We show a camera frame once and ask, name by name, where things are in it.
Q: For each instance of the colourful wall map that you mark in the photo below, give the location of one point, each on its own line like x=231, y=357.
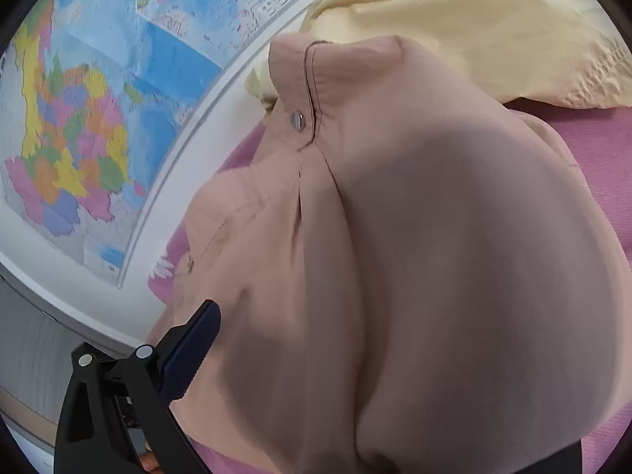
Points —
x=113, y=98

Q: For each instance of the cream yellow garment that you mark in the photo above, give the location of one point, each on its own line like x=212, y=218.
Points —
x=469, y=24

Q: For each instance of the pink daisy print bed sheet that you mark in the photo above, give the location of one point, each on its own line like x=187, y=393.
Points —
x=607, y=182

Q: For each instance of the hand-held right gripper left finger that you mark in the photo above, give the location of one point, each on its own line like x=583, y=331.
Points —
x=190, y=350

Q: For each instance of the dusty pink jacket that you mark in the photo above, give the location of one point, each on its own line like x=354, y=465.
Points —
x=419, y=256

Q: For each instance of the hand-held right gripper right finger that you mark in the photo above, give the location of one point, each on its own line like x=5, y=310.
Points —
x=565, y=461

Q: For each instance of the grey ribbed panel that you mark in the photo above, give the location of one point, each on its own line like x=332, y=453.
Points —
x=34, y=345

